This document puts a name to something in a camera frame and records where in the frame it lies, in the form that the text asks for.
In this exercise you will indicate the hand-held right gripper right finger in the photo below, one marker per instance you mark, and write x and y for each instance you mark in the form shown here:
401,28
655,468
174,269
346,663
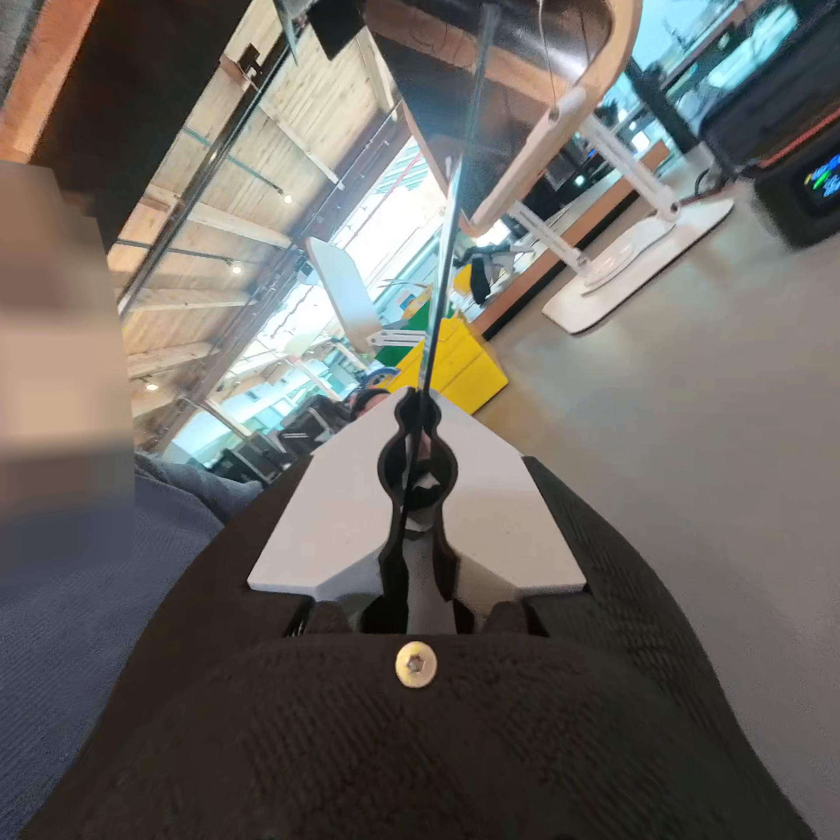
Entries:
512,525

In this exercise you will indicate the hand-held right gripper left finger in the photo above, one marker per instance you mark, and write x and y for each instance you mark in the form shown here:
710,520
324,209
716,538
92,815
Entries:
328,525

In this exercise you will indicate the yellow plastic bin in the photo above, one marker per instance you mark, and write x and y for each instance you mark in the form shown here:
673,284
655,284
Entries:
459,374

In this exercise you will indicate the green plastic bin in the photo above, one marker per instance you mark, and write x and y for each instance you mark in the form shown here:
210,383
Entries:
394,351

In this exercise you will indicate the white panel on stand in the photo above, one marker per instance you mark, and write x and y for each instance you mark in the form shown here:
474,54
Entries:
341,295

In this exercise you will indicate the white mirror stand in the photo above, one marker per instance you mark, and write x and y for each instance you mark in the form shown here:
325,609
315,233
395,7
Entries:
630,262

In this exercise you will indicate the black power station with display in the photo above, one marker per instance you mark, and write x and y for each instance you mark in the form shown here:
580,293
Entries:
781,197

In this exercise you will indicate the wood framed mirror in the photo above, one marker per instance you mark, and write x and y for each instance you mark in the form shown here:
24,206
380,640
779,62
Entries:
525,65

